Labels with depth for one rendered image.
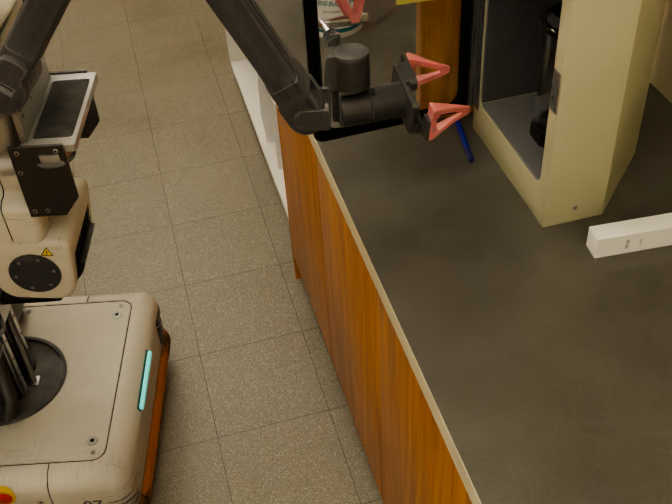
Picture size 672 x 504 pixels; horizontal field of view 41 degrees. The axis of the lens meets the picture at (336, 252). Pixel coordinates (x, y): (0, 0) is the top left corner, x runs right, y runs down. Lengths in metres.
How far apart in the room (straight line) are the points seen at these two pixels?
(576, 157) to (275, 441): 1.26
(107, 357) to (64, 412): 0.18
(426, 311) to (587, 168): 0.36
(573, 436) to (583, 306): 0.25
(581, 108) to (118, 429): 1.29
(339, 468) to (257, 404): 0.31
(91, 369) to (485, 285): 1.18
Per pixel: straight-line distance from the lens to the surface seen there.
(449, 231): 1.56
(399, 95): 1.45
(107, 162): 3.48
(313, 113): 1.42
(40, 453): 2.21
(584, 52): 1.40
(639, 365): 1.39
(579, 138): 1.49
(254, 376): 2.59
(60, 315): 2.49
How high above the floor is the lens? 1.96
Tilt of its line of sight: 42 degrees down
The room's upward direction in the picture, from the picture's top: 4 degrees counter-clockwise
